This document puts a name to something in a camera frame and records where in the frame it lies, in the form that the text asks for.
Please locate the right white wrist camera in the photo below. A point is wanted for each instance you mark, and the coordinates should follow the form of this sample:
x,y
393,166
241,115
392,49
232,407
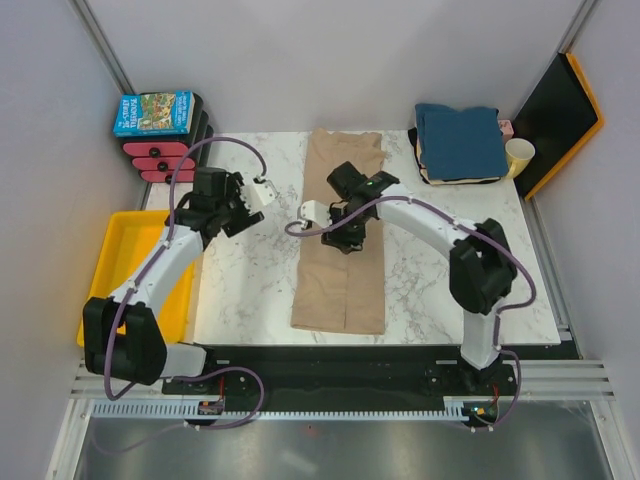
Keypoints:
x,y
315,212

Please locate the black orange tray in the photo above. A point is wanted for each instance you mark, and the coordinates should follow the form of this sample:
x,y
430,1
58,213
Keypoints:
x,y
559,117

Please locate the yellow plastic bin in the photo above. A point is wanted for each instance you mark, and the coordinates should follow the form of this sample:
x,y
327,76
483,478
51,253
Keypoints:
x,y
129,238

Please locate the pink box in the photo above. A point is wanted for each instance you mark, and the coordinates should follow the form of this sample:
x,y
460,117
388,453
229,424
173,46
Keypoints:
x,y
506,129

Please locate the black pink drawer unit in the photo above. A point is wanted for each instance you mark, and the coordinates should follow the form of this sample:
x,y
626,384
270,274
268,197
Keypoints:
x,y
158,158

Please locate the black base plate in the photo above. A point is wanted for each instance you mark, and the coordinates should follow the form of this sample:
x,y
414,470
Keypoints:
x,y
343,377

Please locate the folded blue t-shirt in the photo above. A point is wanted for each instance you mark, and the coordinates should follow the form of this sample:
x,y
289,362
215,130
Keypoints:
x,y
460,144

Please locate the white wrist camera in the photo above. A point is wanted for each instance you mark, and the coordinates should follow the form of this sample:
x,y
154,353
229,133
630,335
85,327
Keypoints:
x,y
258,194
315,212

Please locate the yellow mug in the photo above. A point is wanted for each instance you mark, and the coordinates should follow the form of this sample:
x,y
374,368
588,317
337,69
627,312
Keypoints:
x,y
519,152

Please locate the aluminium frame rail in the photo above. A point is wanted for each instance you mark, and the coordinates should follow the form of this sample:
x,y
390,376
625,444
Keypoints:
x,y
564,380

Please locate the blue treehouse book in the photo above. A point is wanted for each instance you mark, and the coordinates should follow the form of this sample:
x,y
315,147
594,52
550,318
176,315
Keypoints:
x,y
158,113

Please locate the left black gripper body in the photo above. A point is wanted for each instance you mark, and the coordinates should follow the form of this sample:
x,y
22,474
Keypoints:
x,y
233,207

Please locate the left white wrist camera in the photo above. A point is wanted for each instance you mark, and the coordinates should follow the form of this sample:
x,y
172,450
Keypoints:
x,y
258,194

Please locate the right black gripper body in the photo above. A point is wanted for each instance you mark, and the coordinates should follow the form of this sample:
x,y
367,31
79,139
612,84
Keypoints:
x,y
352,230

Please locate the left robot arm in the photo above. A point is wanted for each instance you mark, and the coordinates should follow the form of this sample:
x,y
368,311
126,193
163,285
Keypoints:
x,y
122,336

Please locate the white cable duct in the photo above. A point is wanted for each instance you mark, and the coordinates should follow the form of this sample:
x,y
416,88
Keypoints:
x,y
198,411

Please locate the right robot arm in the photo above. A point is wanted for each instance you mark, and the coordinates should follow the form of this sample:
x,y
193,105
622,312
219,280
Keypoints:
x,y
480,272

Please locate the beige t-shirt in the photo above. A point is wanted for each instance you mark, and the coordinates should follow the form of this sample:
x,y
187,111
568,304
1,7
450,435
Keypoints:
x,y
336,292

